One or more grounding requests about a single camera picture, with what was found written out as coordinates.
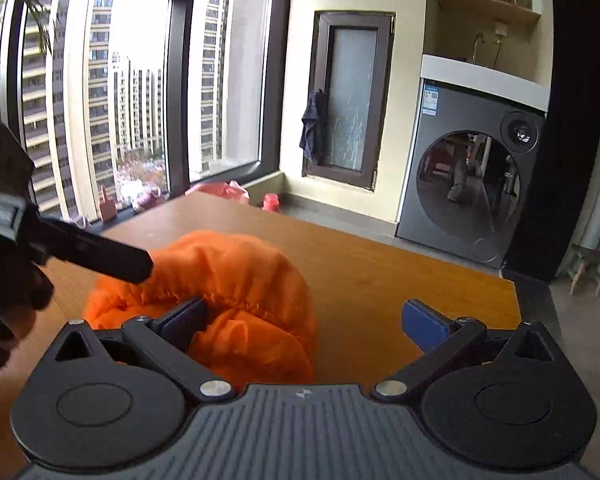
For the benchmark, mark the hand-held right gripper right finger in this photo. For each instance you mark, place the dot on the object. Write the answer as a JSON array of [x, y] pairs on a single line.
[[425, 325]]

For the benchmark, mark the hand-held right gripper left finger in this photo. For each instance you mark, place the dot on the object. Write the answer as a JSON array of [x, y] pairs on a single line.
[[182, 322]]

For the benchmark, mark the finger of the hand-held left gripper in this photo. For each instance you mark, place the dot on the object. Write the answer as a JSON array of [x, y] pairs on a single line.
[[105, 255]]

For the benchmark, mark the orange and green costume garment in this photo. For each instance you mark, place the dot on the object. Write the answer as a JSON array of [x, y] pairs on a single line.
[[230, 270]]

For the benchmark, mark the person's left hand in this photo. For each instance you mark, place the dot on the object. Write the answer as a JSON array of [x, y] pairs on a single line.
[[5, 310]]

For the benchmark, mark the pale lavender shoe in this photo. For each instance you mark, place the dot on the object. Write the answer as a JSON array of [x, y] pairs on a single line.
[[80, 222], [146, 200]]

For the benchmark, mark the small wooden paddle board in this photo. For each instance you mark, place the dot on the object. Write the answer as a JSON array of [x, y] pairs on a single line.
[[107, 207]]

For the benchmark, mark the pink plastic bag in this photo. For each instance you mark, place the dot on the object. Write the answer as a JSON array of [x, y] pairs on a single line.
[[215, 192]]

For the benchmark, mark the pink detergent bottle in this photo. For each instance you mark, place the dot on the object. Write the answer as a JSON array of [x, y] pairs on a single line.
[[271, 204]]

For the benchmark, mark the small wooden stool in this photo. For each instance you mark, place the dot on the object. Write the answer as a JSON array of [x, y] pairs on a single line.
[[592, 257]]

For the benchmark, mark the green potted plant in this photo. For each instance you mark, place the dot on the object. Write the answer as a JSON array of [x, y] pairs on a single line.
[[30, 5]]

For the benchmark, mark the grey front-load washing machine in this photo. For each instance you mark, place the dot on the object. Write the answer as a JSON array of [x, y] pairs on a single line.
[[460, 115]]

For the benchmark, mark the dark blue hanging towel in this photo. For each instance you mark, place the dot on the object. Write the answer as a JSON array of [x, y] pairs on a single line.
[[312, 125]]

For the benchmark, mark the frosted glass brown-framed window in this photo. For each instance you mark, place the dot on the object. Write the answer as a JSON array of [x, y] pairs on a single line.
[[352, 95]]

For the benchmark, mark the metal faucet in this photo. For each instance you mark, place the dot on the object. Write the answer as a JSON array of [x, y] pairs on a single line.
[[475, 47]]

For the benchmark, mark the large black window frame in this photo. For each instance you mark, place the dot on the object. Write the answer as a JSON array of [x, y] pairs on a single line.
[[280, 60]]

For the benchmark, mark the white wall socket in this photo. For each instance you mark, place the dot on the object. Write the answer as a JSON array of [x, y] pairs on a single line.
[[501, 30]]

